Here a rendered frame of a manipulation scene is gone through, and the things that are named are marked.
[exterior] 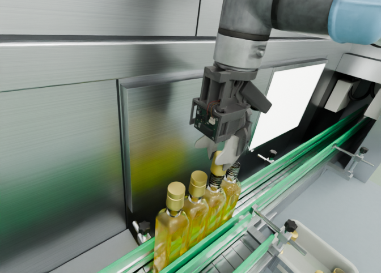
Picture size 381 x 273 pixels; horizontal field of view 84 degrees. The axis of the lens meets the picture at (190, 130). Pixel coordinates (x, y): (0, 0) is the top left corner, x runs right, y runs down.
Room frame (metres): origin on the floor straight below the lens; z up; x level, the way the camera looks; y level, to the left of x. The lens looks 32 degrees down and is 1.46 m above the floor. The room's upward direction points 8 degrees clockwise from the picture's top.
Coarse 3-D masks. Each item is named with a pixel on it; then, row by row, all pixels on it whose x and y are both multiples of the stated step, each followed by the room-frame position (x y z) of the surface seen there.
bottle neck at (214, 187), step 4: (212, 176) 0.35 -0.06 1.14; (216, 176) 0.35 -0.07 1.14; (220, 176) 0.35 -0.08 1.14; (212, 180) 0.35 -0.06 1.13; (216, 180) 0.34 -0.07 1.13; (220, 180) 0.35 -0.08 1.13; (212, 184) 0.35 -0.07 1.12; (216, 184) 0.35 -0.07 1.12; (220, 184) 0.35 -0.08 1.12; (208, 188) 0.35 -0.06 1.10; (212, 188) 0.35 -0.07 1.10; (216, 188) 0.35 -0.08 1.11; (216, 192) 0.35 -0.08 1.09
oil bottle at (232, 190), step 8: (224, 176) 0.41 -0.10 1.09; (224, 184) 0.38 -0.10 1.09; (232, 184) 0.38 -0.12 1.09; (240, 184) 0.39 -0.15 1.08; (232, 192) 0.37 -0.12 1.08; (240, 192) 0.39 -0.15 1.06; (232, 200) 0.37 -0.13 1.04; (224, 208) 0.36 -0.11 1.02; (232, 208) 0.38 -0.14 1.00; (224, 216) 0.36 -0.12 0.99
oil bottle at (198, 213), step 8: (184, 200) 0.32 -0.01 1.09; (184, 208) 0.30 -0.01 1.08; (192, 208) 0.30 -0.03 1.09; (200, 208) 0.30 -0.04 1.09; (208, 208) 0.32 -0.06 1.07; (192, 216) 0.29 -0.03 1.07; (200, 216) 0.30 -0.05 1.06; (192, 224) 0.29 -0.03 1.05; (200, 224) 0.30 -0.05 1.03; (192, 232) 0.29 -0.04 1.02; (200, 232) 0.31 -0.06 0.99; (192, 240) 0.29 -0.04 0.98; (200, 240) 0.31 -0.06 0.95
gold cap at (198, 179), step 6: (192, 174) 0.32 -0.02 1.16; (198, 174) 0.32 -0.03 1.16; (204, 174) 0.33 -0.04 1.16; (192, 180) 0.31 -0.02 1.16; (198, 180) 0.31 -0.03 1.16; (204, 180) 0.31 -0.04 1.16; (192, 186) 0.31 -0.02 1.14; (198, 186) 0.30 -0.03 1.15; (204, 186) 0.31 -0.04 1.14; (192, 192) 0.31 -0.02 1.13; (198, 192) 0.30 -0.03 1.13; (204, 192) 0.31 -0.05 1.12
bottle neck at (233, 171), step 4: (236, 164) 0.40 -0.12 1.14; (228, 168) 0.39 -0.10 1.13; (232, 168) 0.38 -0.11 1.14; (236, 168) 0.38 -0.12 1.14; (228, 172) 0.39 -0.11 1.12; (232, 172) 0.38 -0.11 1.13; (236, 172) 0.39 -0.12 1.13; (228, 176) 0.39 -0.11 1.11; (232, 176) 0.38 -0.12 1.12; (236, 176) 0.39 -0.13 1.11; (228, 180) 0.39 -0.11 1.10; (232, 180) 0.39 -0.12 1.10
